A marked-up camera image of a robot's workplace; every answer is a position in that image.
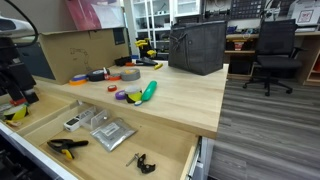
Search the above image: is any small glue bottle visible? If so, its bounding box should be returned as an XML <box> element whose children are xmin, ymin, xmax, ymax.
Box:
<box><xmin>103</xmin><ymin>67</ymin><xmax>109</xmax><ymax>80</ymax></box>

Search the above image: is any black yellow hazard tape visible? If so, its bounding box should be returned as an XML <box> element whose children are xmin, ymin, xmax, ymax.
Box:
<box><xmin>125</xmin><ymin>85</ymin><xmax>142</xmax><ymax>103</ymax></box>

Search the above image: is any white wooden open drawer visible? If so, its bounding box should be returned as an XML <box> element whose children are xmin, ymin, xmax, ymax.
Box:
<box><xmin>1</xmin><ymin>87</ymin><xmax>198</xmax><ymax>180</ymax></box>

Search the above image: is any black metal clamp bracket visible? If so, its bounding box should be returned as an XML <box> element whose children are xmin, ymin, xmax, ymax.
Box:
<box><xmin>126</xmin><ymin>153</ymin><xmax>156</xmax><ymax>174</ymax></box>

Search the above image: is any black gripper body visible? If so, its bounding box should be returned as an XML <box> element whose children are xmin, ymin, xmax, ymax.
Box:
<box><xmin>0</xmin><ymin>37</ymin><xmax>35</xmax><ymax>97</ymax></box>

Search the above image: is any purple tape roll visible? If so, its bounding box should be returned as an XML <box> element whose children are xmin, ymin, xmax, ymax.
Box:
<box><xmin>115</xmin><ymin>90</ymin><xmax>126</xmax><ymax>100</ymax></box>

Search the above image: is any dark grey fabric bag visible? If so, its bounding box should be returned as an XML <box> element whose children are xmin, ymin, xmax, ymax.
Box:
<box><xmin>168</xmin><ymin>21</ymin><xmax>227</xmax><ymax>75</ymax></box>

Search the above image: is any black office chair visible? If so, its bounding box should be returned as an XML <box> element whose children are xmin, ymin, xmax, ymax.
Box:
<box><xmin>243</xmin><ymin>19</ymin><xmax>302</xmax><ymax>96</ymax></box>

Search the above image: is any grey duct tape roll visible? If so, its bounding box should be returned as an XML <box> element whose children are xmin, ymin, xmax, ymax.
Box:
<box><xmin>120</xmin><ymin>68</ymin><xmax>140</xmax><ymax>81</ymax></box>

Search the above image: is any orange blue tape stack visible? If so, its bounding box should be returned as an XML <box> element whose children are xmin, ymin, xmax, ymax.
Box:
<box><xmin>69</xmin><ymin>74</ymin><xmax>87</xmax><ymax>86</ymax></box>

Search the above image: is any silver foil bag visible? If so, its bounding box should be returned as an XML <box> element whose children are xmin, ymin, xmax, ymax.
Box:
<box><xmin>90</xmin><ymin>118</ymin><xmax>136</xmax><ymax>152</ymax></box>

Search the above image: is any clear plastic tray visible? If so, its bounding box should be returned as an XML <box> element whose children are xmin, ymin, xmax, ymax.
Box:
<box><xmin>77</xmin><ymin>106</ymin><xmax>109</xmax><ymax>130</ymax></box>

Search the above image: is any yellow clamp on table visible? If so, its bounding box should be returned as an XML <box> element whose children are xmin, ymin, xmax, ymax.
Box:
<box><xmin>135</xmin><ymin>38</ymin><xmax>157</xmax><ymax>58</ymax></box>

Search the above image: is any small red masking tape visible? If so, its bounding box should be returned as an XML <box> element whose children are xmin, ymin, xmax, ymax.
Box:
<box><xmin>107</xmin><ymin>85</ymin><xmax>117</xmax><ymax>92</ymax></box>

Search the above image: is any white shelving cabinet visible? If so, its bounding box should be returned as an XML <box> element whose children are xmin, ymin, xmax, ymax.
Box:
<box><xmin>123</xmin><ymin>0</ymin><xmax>202</xmax><ymax>57</ymax></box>

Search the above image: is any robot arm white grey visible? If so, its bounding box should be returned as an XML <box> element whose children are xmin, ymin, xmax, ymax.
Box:
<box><xmin>0</xmin><ymin>0</ymin><xmax>39</xmax><ymax>104</ymax></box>

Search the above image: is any black yellow spring clamp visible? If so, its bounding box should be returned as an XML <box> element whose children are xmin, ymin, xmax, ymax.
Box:
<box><xmin>47</xmin><ymin>139</ymin><xmax>89</xmax><ymax>159</ymax></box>

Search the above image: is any green plastic tube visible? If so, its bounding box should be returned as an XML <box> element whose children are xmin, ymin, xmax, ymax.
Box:
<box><xmin>134</xmin><ymin>81</ymin><xmax>157</xmax><ymax>106</ymax></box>

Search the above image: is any white handheld device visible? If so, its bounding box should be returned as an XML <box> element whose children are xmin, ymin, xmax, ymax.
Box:
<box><xmin>64</xmin><ymin>118</ymin><xmax>80</xmax><ymax>132</ymax></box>

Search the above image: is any black tape roll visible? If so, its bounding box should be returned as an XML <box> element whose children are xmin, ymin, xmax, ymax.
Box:
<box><xmin>87</xmin><ymin>69</ymin><xmax>105</xmax><ymax>82</ymax></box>

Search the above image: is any yellow tape roll in drawer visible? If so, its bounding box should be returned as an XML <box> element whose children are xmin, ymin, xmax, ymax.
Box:
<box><xmin>3</xmin><ymin>104</ymin><xmax>29</xmax><ymax>120</ymax></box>

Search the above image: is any orange tape roll flat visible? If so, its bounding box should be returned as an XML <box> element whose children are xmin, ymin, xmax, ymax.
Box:
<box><xmin>109</xmin><ymin>73</ymin><xmax>121</xmax><ymax>81</ymax></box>

